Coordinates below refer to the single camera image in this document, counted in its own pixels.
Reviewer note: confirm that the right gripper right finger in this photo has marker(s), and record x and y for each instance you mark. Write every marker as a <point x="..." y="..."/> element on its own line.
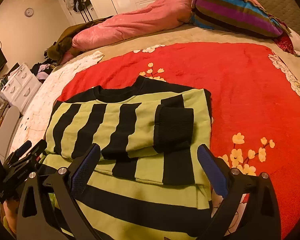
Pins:
<point x="261" y="217"/>

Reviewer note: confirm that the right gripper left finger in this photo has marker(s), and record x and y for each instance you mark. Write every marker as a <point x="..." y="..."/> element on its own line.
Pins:
<point x="36" y="216"/>

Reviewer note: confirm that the green black striped sweater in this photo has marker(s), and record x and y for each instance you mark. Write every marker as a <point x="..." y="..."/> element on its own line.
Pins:
<point x="148" y="183"/>

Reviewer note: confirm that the pile of dark clothes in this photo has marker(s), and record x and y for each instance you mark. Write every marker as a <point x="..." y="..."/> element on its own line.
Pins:
<point x="42" y="70"/>

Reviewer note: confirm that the hanging clothes on door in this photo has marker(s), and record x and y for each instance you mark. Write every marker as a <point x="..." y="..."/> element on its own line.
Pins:
<point x="79" y="7"/>

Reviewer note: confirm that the person's left hand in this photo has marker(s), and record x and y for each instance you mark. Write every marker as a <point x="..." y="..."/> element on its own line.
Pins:
<point x="11" y="214"/>

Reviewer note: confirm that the white embroidered bedspread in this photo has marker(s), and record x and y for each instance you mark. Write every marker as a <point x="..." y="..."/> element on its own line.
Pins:
<point x="34" y="123"/>

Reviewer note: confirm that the white plastic drawer unit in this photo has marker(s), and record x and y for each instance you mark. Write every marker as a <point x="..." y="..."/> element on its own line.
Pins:
<point x="20" y="88"/>

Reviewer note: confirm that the red floral blanket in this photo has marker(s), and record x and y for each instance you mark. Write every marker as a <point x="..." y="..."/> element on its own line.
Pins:
<point x="255" y="105"/>

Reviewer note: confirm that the pink duvet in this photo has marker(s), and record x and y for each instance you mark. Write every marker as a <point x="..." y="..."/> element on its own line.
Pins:
<point x="158" y="16"/>

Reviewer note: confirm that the striped colourful pillow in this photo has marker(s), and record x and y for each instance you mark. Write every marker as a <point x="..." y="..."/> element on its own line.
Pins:
<point x="239" y="16"/>

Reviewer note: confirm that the round wall clock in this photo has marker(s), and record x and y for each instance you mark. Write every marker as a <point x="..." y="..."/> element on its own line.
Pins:
<point x="29" y="12"/>

